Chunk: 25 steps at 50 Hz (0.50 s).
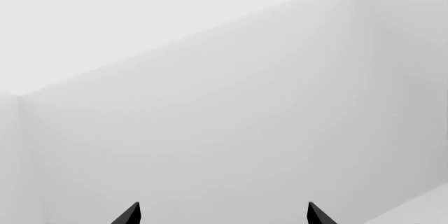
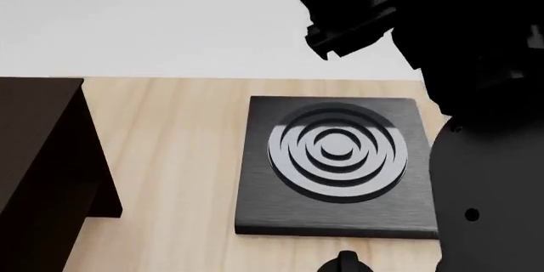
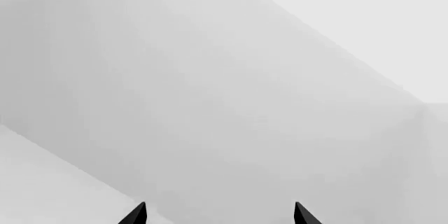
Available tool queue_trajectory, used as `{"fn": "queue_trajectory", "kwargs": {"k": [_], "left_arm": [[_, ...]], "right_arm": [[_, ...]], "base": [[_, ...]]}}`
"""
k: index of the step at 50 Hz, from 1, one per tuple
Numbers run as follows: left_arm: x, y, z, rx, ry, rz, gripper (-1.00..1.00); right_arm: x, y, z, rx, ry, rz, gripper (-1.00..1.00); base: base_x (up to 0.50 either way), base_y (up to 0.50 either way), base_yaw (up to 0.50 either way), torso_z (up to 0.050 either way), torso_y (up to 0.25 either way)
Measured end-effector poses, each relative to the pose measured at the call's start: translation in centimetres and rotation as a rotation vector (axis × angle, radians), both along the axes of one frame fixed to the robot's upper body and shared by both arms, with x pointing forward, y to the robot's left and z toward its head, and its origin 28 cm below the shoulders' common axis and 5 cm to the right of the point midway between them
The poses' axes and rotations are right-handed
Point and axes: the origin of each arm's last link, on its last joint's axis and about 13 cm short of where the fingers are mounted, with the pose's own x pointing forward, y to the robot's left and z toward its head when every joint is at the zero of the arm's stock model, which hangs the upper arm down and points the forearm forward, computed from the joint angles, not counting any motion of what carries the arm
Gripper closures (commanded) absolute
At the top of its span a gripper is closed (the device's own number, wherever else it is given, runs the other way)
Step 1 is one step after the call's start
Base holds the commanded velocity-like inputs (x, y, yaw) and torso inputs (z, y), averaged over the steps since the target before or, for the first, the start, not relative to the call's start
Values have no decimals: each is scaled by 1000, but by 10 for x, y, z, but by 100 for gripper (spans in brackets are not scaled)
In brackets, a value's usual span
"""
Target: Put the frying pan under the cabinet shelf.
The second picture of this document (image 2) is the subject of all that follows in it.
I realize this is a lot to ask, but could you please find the dark brown wooden cabinet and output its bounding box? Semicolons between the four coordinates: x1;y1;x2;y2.
0;76;124;272

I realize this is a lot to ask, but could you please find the silver spiral burner coil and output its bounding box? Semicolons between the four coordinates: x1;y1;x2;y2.
266;101;410;205

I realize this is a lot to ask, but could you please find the black square stove plate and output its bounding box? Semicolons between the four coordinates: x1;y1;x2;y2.
234;94;439;241

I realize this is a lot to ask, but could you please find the black stove knob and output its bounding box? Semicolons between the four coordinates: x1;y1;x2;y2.
317;249;376;272

